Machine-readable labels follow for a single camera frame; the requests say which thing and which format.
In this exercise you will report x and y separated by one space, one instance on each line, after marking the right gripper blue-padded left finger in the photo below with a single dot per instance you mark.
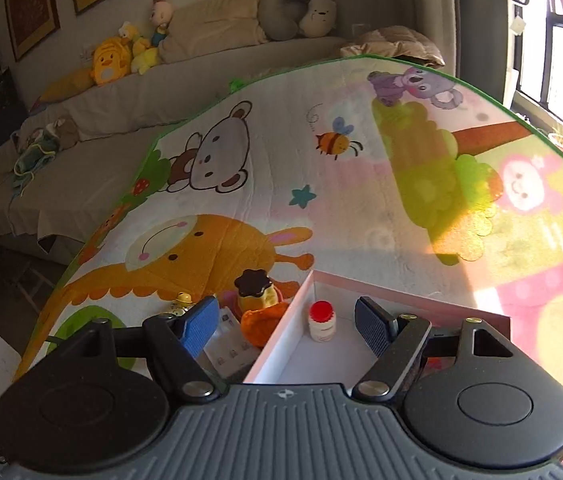
174 344

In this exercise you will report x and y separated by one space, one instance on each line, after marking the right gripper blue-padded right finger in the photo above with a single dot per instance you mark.
397 341

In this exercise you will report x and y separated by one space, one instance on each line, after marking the small red-capped white bottle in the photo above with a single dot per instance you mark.
322 321

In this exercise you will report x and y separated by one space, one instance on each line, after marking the orange plastic toy cup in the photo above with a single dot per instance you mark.
258 325

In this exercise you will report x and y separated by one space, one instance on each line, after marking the pink cardboard box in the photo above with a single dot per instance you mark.
292 357

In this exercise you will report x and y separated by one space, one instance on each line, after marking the yellow pudding toy brown top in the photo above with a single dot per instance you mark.
256 291

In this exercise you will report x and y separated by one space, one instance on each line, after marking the colourful cartoon play mat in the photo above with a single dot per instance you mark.
366 168

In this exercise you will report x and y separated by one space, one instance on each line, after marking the grey fabric sofa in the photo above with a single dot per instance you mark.
136 124

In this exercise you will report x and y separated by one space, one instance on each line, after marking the green clothing bundle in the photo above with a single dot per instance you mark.
41 148

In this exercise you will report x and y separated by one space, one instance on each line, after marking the yellow duck plush backpack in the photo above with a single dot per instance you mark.
111 61

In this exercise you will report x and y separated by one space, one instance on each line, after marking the yellow plush toy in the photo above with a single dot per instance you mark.
143 55

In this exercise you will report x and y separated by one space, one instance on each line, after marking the beige folded blanket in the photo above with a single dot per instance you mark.
396 41

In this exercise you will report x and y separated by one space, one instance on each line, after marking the beige pillow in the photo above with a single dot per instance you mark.
211 26

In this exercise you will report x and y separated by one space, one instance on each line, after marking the small red-haired doll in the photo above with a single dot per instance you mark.
162 12

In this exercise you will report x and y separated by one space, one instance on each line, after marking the grey neck pillow bear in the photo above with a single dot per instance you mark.
283 20

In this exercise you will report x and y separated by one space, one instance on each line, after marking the gold framed picture left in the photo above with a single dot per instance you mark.
29 23

